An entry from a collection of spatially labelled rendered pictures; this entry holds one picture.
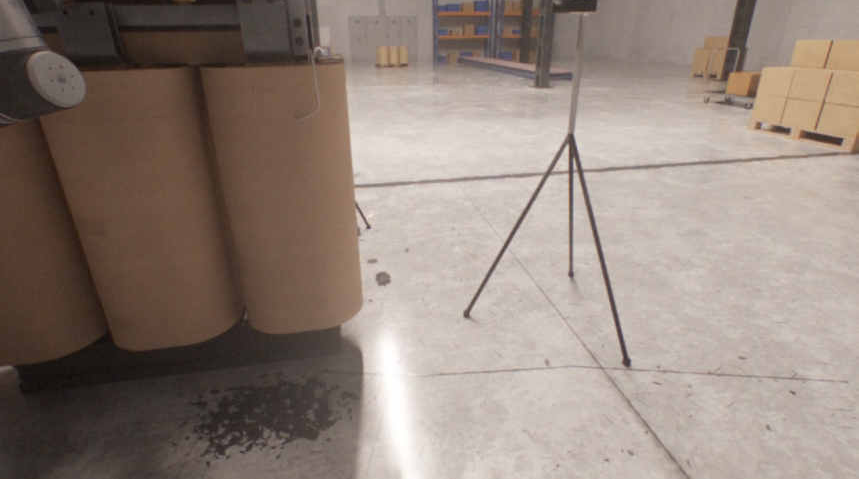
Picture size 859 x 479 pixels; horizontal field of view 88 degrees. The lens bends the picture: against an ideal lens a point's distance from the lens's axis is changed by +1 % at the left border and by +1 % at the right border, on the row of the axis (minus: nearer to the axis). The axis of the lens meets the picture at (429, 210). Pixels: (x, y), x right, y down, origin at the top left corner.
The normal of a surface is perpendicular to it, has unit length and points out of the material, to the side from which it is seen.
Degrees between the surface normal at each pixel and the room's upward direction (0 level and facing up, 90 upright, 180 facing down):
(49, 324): 90
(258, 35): 90
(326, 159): 90
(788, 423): 0
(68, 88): 77
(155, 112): 90
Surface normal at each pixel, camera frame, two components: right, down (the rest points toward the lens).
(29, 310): 0.41, 0.33
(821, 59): -0.97, 0.10
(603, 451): -0.01, -0.93
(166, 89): 0.79, 0.22
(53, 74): 0.97, -0.19
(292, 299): 0.18, 0.36
